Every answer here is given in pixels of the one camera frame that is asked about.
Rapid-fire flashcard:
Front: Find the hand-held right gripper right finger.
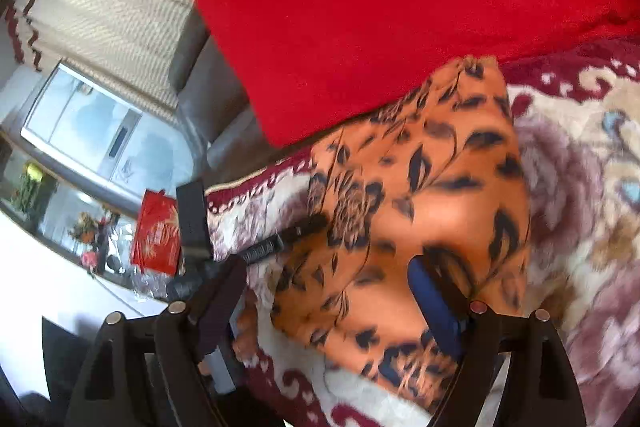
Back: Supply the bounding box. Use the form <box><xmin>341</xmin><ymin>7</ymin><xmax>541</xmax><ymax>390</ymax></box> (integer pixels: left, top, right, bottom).
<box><xmin>407</xmin><ymin>254</ymin><xmax>586</xmax><ymax>427</ymax></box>

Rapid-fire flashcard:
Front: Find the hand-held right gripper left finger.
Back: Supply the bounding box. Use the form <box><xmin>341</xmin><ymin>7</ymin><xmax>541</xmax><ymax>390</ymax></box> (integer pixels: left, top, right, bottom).
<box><xmin>65</xmin><ymin>253</ymin><xmax>248</xmax><ymax>427</ymax></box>

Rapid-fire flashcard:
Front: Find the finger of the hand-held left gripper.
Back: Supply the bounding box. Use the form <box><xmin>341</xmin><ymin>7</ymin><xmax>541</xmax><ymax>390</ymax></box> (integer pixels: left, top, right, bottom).
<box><xmin>241</xmin><ymin>213</ymin><xmax>332</xmax><ymax>265</ymax></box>

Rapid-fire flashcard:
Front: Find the orange black floral cloth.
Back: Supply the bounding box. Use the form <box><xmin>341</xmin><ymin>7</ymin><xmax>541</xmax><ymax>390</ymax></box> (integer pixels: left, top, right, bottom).
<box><xmin>235</xmin><ymin>56</ymin><xmax>532</xmax><ymax>413</ymax></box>

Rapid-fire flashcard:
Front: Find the red gift box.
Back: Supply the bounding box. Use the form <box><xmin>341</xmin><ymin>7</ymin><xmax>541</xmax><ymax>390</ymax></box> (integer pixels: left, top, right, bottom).
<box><xmin>130</xmin><ymin>189</ymin><xmax>182</xmax><ymax>279</ymax></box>

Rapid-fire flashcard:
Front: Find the flower bouquet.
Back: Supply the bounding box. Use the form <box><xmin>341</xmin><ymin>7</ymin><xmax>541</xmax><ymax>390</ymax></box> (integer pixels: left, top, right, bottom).
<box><xmin>67</xmin><ymin>209</ymin><xmax>122</xmax><ymax>269</ymax></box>

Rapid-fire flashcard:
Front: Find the grey sofa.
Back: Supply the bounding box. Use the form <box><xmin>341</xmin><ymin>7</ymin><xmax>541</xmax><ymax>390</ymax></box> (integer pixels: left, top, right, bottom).
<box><xmin>169</xmin><ymin>7</ymin><xmax>263</xmax><ymax>180</ymax></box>

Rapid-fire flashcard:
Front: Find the white framed window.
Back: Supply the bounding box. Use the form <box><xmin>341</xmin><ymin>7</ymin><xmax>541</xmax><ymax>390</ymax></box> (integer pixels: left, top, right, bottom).
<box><xmin>19</xmin><ymin>59</ymin><xmax>197</xmax><ymax>208</ymax></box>

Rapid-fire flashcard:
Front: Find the green potted plant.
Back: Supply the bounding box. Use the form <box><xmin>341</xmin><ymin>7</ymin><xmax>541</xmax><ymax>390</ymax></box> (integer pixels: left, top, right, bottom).
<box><xmin>10</xmin><ymin>159</ymin><xmax>57</xmax><ymax>224</ymax></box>

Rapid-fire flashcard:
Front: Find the maroon cream floral blanket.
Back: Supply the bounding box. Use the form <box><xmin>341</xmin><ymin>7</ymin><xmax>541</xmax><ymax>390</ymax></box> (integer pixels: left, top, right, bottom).
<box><xmin>204</xmin><ymin>39</ymin><xmax>640</xmax><ymax>427</ymax></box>

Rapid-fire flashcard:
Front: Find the beige patterned curtain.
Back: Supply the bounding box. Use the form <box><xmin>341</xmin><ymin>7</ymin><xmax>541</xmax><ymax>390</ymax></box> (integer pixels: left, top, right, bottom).
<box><xmin>4</xmin><ymin>0</ymin><xmax>223</xmax><ymax>115</ymax></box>

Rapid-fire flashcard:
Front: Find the red knit garment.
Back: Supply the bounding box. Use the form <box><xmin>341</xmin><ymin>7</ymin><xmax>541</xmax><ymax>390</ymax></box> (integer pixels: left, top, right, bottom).
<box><xmin>192</xmin><ymin>0</ymin><xmax>640</xmax><ymax>148</ymax></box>

